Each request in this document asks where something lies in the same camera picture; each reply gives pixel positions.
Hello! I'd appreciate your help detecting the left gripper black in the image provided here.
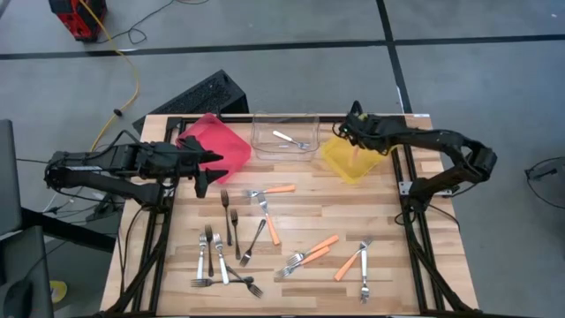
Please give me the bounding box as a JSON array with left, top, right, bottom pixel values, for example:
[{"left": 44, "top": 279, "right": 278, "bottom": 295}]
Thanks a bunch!
[{"left": 140, "top": 135, "right": 230, "bottom": 199}]

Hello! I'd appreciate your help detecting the pink plastic bin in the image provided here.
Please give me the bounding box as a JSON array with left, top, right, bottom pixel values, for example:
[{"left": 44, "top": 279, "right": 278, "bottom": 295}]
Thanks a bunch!
[{"left": 175, "top": 112, "right": 252, "bottom": 186}]

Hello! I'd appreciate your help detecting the yellow plastic bin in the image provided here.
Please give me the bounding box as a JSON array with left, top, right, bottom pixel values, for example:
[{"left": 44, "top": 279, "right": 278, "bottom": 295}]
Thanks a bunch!
[{"left": 320, "top": 134, "right": 392, "bottom": 186}]

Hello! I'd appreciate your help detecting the black floor beam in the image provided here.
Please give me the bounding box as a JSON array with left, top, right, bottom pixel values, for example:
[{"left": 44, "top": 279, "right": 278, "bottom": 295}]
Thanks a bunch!
[{"left": 19, "top": 206, "right": 118, "bottom": 254}]

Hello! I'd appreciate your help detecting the yellow disc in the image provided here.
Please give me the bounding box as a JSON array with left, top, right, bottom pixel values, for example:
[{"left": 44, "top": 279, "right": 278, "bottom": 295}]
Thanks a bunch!
[{"left": 49, "top": 279, "right": 69, "bottom": 305}]

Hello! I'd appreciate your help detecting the black aluminium table frame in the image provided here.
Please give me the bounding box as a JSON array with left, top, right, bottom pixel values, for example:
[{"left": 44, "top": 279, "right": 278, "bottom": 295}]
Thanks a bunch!
[{"left": 103, "top": 113, "right": 480, "bottom": 318}]

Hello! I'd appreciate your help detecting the black cable loop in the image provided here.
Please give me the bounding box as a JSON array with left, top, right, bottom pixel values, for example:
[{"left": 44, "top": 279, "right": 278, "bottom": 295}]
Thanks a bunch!
[{"left": 524, "top": 155, "right": 565, "bottom": 209}]

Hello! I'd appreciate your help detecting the yellow cable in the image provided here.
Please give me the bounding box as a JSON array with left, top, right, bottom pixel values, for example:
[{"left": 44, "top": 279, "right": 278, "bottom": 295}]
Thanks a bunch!
[{"left": 78, "top": 0, "right": 141, "bottom": 154}]

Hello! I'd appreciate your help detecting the black floor stand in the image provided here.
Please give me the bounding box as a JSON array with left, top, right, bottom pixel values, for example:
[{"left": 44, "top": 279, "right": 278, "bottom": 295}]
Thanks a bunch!
[{"left": 86, "top": 193, "right": 127, "bottom": 222}]

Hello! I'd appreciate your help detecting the dark grey side table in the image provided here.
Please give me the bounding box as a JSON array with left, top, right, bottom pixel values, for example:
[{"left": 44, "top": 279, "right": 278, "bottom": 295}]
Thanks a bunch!
[{"left": 0, "top": 224, "right": 55, "bottom": 318}]

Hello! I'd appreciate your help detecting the clear plastic bin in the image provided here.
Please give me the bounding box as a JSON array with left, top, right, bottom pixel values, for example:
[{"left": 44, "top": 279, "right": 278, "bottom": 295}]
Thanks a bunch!
[{"left": 250, "top": 112, "right": 320, "bottom": 163}]

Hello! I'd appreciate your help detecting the black floor cable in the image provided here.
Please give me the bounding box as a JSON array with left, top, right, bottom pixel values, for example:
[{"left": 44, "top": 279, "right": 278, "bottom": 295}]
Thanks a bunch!
[{"left": 94, "top": 0, "right": 211, "bottom": 46}]

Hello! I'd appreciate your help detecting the grey panel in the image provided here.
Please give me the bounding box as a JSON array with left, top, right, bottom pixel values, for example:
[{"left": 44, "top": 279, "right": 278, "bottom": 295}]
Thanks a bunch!
[{"left": 0, "top": 117, "right": 23, "bottom": 238}]

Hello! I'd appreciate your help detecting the white handled metal fork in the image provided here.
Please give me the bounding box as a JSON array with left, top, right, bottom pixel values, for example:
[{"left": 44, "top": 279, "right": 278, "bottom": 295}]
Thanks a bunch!
[
  {"left": 358, "top": 246, "right": 371, "bottom": 305},
  {"left": 196, "top": 232, "right": 208, "bottom": 281},
  {"left": 212, "top": 232, "right": 231, "bottom": 286},
  {"left": 271, "top": 129, "right": 311, "bottom": 150}
]

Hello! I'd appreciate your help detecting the white cable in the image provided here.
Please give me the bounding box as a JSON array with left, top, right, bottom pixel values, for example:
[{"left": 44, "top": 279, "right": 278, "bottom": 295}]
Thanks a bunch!
[{"left": 42, "top": 181, "right": 79, "bottom": 216}]

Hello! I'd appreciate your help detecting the red and black case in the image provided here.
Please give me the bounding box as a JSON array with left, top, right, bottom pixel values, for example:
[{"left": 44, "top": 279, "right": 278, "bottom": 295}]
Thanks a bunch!
[{"left": 47, "top": 0, "right": 108, "bottom": 43}]

